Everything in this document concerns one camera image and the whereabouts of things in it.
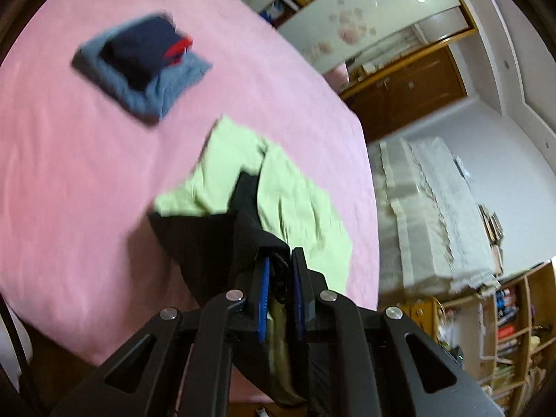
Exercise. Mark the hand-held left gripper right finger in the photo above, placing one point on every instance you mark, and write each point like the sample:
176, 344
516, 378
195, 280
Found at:
299, 291

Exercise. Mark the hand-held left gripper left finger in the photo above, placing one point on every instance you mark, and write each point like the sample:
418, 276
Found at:
262, 295

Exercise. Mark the green and black hooded jacket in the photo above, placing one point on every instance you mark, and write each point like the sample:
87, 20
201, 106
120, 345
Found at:
286, 195

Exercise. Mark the wooden drawer cabinet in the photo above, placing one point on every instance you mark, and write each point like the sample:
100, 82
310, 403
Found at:
419, 319

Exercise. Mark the stack of books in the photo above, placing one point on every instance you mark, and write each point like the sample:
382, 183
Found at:
493, 230

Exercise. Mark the wooden bookshelf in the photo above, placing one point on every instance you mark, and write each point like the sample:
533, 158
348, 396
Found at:
512, 339

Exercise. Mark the folded blue jeans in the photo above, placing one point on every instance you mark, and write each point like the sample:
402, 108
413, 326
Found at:
173, 91

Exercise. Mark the brown wooden door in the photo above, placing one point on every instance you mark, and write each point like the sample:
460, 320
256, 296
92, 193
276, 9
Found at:
404, 91

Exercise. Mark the pink bed blanket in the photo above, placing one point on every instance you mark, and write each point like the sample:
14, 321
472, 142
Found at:
65, 182

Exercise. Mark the folded navy garment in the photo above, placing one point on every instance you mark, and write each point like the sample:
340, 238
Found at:
139, 47

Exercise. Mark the floral sliding door wardrobe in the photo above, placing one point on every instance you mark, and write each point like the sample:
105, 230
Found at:
369, 13

